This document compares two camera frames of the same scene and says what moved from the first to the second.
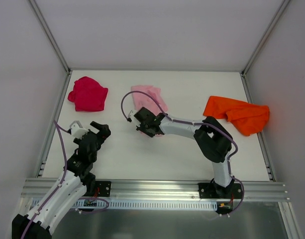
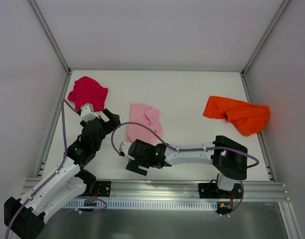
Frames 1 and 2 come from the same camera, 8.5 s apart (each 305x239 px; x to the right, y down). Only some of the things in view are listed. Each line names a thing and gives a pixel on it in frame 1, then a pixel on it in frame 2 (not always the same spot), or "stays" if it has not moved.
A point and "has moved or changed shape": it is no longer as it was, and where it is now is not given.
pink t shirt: x=142 y=100 has moved or changed shape
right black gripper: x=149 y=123 → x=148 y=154
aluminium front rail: x=35 y=188 stays
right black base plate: x=212 y=190 stays
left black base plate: x=102 y=188 stays
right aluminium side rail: x=259 y=134 stays
